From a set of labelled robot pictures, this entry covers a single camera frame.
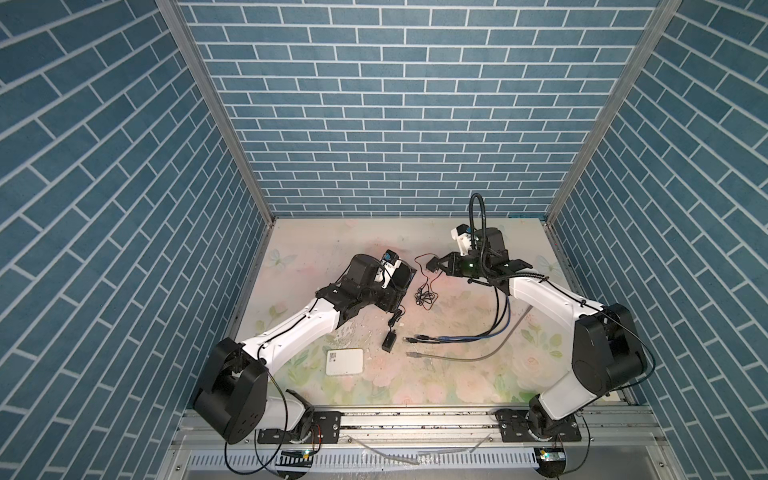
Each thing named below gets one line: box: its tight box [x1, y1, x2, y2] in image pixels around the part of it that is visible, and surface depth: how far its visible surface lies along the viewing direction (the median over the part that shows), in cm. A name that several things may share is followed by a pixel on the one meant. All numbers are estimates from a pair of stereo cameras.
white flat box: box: [326, 349, 363, 375], surface depth 84 cm
